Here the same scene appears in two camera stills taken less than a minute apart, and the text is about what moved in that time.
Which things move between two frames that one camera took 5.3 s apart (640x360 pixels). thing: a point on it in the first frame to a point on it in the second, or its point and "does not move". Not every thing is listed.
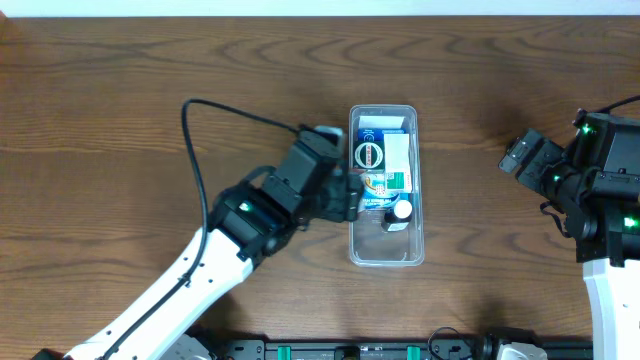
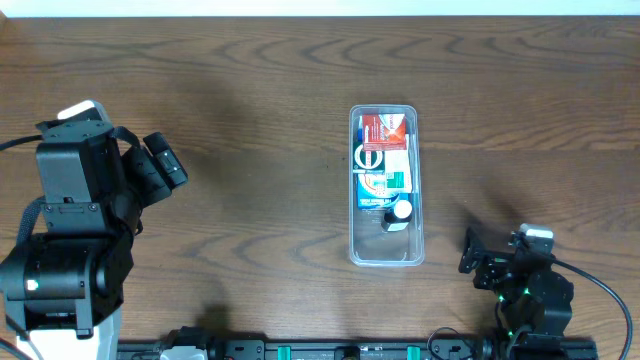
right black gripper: (518, 157) to (486, 261)
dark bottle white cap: (398, 218) does not move
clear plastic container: (387, 145) does not move
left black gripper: (347, 201) to (164, 160)
